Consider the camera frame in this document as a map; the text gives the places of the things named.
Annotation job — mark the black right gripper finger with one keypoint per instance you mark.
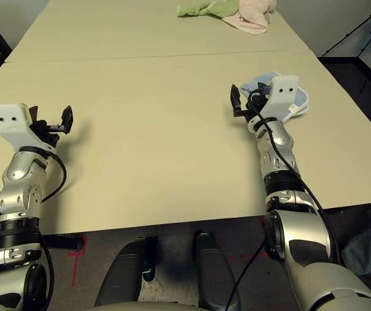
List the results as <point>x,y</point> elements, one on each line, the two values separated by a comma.
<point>262,86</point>
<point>236,100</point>

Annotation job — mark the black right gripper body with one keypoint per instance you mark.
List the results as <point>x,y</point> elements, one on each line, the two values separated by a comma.
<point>254,103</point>

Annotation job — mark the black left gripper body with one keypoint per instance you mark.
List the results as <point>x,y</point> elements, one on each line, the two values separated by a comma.
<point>47,129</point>

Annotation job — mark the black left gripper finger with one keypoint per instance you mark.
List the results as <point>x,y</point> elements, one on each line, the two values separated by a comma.
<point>34,113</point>
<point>67,118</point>

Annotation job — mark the light blue terry towel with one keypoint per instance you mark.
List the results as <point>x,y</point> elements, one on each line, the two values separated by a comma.
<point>300,100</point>

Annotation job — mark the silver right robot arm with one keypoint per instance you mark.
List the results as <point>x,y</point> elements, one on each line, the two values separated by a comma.
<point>288,233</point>

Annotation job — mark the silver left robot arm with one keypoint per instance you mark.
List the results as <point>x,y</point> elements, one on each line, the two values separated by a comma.
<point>20,194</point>

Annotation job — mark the pink terry towel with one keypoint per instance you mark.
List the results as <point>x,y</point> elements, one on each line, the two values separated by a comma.
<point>250,19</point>

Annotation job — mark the green terry towel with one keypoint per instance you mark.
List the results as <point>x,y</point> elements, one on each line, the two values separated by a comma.
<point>217,8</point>

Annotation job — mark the black low cabinet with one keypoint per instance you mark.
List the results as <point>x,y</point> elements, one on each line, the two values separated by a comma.
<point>356,84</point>

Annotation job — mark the black table foot bar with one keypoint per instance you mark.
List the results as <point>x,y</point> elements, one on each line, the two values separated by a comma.
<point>62,242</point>

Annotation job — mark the black tripod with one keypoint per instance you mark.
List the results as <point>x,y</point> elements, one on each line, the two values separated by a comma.
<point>366,22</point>

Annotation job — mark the grey left robot leg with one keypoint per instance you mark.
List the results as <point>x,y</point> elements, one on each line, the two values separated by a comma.
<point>123,278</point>

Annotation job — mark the grey robot leg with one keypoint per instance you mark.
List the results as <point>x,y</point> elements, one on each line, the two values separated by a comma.
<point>123,278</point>
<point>217,275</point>

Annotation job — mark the grey right robot leg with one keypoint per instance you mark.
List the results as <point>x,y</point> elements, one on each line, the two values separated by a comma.
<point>217,275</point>

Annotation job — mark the grey robot torso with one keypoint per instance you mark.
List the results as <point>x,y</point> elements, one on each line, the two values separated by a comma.
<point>146,307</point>

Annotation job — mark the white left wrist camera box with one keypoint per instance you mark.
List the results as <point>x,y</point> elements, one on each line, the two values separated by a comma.
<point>13,123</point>

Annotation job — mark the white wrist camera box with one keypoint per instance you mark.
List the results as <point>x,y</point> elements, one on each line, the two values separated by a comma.
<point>13,123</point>
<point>284,97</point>

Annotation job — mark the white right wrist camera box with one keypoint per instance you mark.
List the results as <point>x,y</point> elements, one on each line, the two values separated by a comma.
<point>284,97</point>

